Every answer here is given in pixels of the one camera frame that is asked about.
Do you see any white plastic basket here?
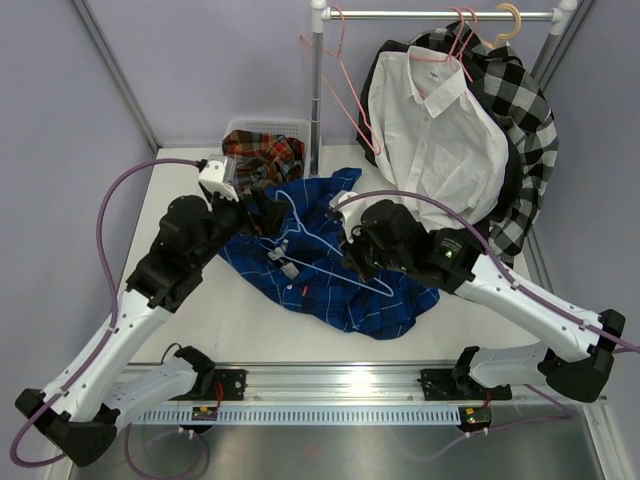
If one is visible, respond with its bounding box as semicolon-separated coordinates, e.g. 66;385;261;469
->
225;117;311;165

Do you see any white clothes rack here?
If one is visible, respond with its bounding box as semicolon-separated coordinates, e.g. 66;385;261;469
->
304;1;579;177

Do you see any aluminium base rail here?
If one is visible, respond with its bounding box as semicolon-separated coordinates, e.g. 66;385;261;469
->
130;363;593;429

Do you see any pink wire hanger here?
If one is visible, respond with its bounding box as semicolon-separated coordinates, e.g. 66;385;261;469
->
299;1;382;159

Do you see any white slotted cable duct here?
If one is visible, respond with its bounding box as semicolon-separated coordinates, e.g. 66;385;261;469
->
134;405;462;426

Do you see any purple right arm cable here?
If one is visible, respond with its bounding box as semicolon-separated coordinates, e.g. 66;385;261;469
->
332;189;640;354

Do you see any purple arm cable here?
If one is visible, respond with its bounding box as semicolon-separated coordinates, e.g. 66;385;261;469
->
332;189;640;354
9;157;206;469

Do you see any blue wire hanger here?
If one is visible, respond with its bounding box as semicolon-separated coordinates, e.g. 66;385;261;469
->
264;189;394;298

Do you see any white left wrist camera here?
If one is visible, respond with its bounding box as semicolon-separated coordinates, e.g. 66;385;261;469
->
198;154;239;202

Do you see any black white checked shirt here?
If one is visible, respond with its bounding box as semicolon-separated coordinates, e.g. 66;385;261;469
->
412;20;560;266

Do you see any wooden hanger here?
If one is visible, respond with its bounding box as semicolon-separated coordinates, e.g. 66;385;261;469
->
482;2;524;51

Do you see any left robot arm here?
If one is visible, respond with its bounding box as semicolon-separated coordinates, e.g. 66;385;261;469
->
15;187;291;467

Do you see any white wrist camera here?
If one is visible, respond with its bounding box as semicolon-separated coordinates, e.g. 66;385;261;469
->
329;190;367;244
198;154;239;202

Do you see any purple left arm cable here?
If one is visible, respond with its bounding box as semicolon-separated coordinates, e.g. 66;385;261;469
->
9;157;206;469

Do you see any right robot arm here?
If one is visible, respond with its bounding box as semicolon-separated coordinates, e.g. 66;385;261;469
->
330;192;626;403

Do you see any pink hanger on rack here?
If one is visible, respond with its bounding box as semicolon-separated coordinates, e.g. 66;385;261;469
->
409;6;467;61
457;6;478;84

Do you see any blue plaid shirt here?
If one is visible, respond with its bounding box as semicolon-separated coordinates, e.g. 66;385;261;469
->
220;168;440;340

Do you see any red plaid shirt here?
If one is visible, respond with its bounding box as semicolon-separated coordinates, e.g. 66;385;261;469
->
222;130;306;194

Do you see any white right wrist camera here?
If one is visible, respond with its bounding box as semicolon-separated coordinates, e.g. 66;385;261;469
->
329;190;367;244

